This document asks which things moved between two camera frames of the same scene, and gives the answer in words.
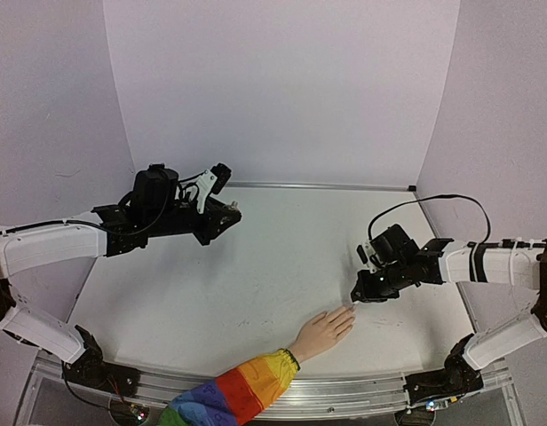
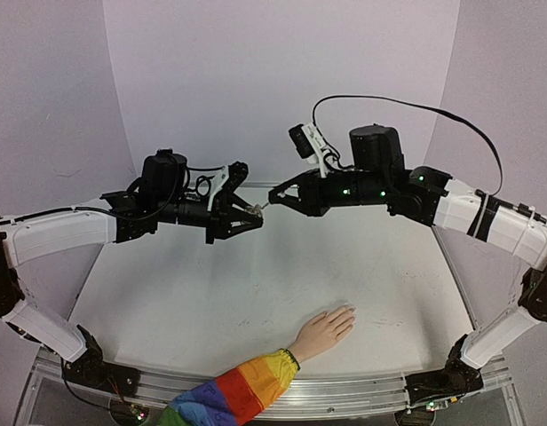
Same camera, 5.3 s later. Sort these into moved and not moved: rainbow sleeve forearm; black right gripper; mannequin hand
Moved: black right gripper
Not moved: mannequin hand; rainbow sleeve forearm
